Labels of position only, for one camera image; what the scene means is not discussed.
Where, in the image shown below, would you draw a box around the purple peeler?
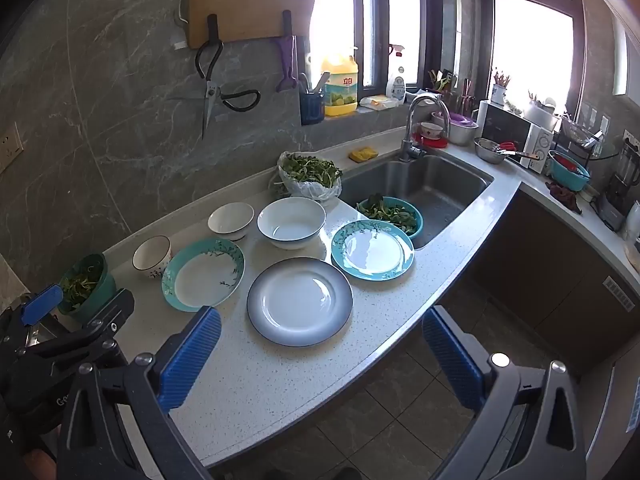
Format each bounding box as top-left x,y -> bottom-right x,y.
276,35 -> 298,93

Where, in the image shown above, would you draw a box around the teal basket with red insert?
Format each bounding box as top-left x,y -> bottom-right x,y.
547,150 -> 592,192

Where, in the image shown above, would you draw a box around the white microwave oven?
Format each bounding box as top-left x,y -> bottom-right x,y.
477,101 -> 555,171

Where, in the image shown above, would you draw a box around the dark red cloth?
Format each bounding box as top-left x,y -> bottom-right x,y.
545,181 -> 583,215

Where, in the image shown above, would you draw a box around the blue utensil holder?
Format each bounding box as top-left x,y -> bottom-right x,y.
299,90 -> 326,126

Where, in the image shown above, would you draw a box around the plastic bag of greens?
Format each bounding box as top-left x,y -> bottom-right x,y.
270,151 -> 344,202

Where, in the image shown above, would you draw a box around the white pot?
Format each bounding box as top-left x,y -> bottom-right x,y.
522,92 -> 558,131

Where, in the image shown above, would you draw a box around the dark framed window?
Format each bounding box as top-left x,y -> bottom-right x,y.
310,0 -> 443,88
477,0 -> 586,111

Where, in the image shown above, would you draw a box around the wooden base cabinet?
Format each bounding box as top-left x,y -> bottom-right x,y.
470,195 -> 640,376

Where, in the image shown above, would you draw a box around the grey-rimmed white plate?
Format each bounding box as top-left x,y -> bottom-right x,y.
246,257 -> 354,347

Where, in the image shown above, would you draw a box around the wooden cutting board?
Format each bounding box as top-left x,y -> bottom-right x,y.
187,0 -> 322,50

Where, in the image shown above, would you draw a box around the steel mixing bowl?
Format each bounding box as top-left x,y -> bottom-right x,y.
473,137 -> 508,165

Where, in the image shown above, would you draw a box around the white spray bottle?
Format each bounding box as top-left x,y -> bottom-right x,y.
387,44 -> 408,101

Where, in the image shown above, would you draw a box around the steel kitchen sink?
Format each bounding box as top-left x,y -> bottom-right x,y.
337,152 -> 496,251

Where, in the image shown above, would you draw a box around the red-handled tool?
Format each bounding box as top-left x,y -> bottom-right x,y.
495,141 -> 541,160

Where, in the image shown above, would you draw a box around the small red-print bowl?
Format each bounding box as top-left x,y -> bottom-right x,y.
132,235 -> 173,279

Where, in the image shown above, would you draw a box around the small white bowl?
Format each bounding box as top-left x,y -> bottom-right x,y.
207,202 -> 256,242

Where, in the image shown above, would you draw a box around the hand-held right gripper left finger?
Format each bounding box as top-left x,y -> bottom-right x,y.
56,305 -> 222,480

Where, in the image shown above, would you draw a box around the black blender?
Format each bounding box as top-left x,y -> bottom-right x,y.
597,137 -> 640,231

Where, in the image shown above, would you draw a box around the chrome faucet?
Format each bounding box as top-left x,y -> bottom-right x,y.
400,94 -> 451,163

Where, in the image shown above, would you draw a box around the red round mat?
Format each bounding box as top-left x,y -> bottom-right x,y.
414,132 -> 449,150

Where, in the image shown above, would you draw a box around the wall power outlet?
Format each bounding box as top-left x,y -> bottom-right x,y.
0,121 -> 24,173

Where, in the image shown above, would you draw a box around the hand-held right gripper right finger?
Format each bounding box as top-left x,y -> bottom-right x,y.
421,305 -> 587,480

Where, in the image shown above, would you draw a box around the teal colander of greens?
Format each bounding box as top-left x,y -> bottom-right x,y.
356,195 -> 424,240

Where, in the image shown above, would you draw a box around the white chopstick mug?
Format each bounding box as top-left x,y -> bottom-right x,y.
491,67 -> 511,106

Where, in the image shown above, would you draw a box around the teal floral plate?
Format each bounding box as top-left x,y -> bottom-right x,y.
331,220 -> 416,281
161,238 -> 246,312

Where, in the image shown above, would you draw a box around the purple-lidded container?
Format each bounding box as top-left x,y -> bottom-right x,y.
447,112 -> 478,147

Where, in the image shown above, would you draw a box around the large white bowl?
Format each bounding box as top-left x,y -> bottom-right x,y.
256,196 -> 327,251

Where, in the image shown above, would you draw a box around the black-handled kitchen scissors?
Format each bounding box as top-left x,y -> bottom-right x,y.
195,40 -> 262,141

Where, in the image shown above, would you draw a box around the green bowl of greens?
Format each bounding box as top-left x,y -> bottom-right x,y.
56,252 -> 117,317

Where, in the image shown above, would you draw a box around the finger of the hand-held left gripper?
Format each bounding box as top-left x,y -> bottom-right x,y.
20,282 -> 63,328
75,287 -> 136,341

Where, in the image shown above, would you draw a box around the black wire rack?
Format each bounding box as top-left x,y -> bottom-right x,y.
557,115 -> 606,161

